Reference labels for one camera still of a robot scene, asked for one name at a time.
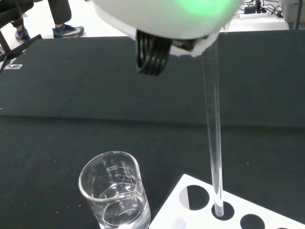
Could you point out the black bench cloth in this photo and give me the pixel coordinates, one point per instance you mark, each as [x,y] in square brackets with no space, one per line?
[71,107]

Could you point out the black chair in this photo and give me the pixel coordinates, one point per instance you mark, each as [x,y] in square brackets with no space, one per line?
[6,44]

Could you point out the person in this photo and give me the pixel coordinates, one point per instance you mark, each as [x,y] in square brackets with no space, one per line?
[63,21]

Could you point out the white power strip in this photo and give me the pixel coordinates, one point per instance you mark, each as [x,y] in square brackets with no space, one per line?
[252,16]

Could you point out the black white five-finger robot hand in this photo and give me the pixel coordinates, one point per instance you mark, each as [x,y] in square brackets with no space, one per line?
[166,16]

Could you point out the clear cloth clip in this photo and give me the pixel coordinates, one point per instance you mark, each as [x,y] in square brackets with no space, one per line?
[13,66]

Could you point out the black power adapter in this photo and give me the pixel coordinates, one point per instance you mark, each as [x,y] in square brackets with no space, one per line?
[249,10]

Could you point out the white test tube rack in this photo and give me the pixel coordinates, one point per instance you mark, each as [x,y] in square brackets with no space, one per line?
[171,214]

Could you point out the clear glass beaker with water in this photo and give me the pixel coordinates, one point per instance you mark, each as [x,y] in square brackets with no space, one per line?
[114,198]

